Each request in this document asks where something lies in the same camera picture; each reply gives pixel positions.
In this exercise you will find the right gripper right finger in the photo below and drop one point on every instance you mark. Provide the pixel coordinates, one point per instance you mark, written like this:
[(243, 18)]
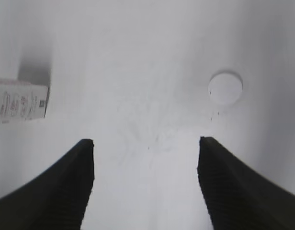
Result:
[(237, 197)]

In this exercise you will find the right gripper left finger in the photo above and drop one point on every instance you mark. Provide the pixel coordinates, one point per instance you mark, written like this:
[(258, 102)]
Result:
[(56, 199)]

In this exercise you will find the white yogurt drink bottle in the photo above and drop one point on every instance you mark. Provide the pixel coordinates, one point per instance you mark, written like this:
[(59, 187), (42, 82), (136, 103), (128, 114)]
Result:
[(21, 101)]

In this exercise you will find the white ribbed bottle cap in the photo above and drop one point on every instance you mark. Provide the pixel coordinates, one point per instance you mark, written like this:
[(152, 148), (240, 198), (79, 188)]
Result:
[(225, 87)]

